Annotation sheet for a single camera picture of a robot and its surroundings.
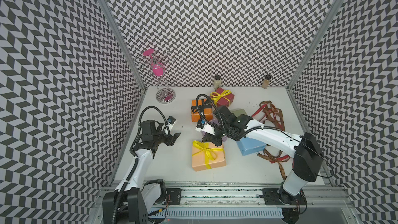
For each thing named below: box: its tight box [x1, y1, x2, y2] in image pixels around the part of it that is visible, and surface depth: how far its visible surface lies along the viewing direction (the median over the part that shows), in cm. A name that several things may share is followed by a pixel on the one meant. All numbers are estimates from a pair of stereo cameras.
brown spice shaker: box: [261, 74, 272, 90], surface depth 115 cm
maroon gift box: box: [210, 87, 235, 109], surface depth 105 cm
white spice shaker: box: [213, 74, 222, 90], surface depth 117 cm
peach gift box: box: [191, 140, 227, 172], surface depth 77 cm
